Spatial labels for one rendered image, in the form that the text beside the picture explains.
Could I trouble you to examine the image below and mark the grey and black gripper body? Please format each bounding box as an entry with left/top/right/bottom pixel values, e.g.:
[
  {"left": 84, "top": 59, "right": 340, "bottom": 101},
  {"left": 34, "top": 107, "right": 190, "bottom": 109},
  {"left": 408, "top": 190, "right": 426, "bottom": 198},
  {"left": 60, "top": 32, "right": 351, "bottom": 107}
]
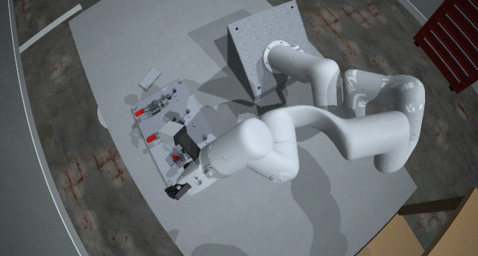
[{"left": 176, "top": 147, "right": 220, "bottom": 196}]

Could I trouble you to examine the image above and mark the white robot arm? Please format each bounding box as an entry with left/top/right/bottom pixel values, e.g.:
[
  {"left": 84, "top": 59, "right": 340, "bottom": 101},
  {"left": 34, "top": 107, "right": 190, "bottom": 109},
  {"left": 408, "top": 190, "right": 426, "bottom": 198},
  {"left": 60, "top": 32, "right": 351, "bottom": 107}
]
[{"left": 200, "top": 40, "right": 425, "bottom": 183}]

